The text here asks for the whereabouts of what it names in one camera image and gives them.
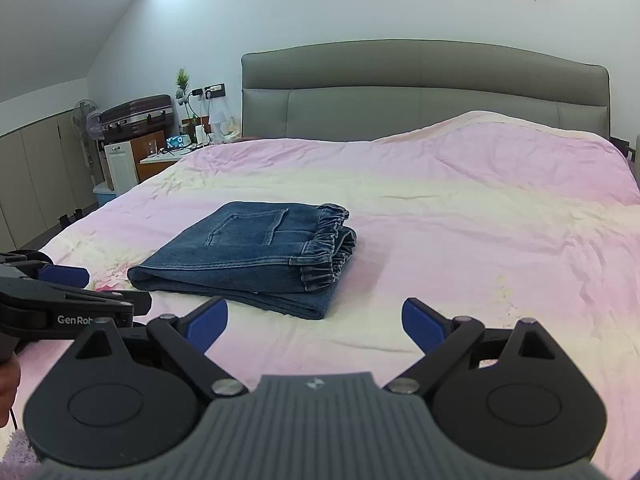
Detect blue storage box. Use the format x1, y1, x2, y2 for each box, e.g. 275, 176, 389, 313
92, 182, 117, 207

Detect green potted plant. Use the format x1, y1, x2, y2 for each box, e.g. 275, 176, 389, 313
173, 66, 197, 131

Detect grey upholstered bed headboard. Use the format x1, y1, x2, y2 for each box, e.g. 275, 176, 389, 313
240, 39, 612, 144

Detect blue denim pants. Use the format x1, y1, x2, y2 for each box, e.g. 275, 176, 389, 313
127, 201, 358, 321

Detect purple fluffy rug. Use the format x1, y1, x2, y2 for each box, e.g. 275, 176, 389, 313
0, 427, 42, 480

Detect beige built-in wardrobe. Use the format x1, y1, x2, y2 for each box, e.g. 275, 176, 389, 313
0, 109, 103, 252

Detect white standing fan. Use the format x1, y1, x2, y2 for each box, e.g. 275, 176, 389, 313
71, 98, 106, 173

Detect white small cabinet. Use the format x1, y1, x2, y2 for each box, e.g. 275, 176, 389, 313
103, 140, 139, 196

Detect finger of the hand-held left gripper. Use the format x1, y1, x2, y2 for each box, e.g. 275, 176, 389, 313
0, 279, 153, 329
0, 249, 91, 290

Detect person's left hand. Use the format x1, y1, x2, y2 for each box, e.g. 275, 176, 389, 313
0, 355, 22, 428

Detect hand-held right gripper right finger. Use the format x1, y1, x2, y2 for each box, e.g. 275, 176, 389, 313
382, 297, 557, 396

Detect dark striped suitcase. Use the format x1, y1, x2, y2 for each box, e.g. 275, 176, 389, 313
98, 93, 175, 143

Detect white bedside table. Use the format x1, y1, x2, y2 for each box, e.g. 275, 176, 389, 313
139, 143, 213, 166

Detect pink and cream blanket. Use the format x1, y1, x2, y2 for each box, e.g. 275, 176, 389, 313
10, 110, 640, 480

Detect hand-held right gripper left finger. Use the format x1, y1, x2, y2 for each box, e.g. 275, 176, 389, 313
75, 296, 249, 399

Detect white table lamp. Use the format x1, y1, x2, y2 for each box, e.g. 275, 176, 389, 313
208, 109, 227, 143

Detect brown wooden cabinet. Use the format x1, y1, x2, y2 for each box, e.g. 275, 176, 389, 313
130, 129, 166, 184

